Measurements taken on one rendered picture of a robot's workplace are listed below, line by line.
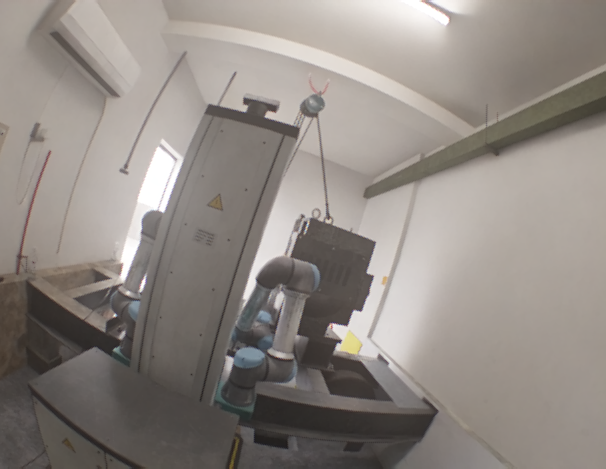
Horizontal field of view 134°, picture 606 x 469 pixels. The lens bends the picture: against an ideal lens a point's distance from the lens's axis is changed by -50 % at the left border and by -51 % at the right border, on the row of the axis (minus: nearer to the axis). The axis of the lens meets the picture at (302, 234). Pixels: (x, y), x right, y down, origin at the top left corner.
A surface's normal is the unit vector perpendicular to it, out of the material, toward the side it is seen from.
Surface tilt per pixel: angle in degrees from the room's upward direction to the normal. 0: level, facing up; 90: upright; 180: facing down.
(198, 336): 90
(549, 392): 90
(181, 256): 90
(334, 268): 90
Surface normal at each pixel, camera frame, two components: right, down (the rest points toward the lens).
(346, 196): 0.13, -0.01
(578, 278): -0.94, -0.32
